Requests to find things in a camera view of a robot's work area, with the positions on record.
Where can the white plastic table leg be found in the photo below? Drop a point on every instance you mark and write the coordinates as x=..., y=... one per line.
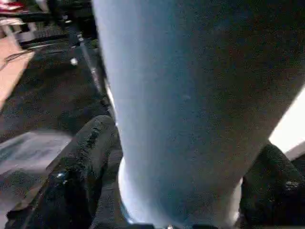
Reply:
x=178, y=95

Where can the white upturned plastic table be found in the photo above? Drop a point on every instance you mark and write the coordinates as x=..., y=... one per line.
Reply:
x=290, y=131

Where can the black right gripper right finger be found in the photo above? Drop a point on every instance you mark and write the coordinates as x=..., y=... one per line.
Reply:
x=271, y=190

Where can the white plastic stool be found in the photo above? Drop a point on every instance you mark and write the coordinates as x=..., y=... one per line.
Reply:
x=9, y=23

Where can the black glossy mat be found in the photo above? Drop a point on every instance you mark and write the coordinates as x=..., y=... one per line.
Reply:
x=52, y=100

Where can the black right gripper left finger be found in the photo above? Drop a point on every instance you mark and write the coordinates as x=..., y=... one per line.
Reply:
x=78, y=179

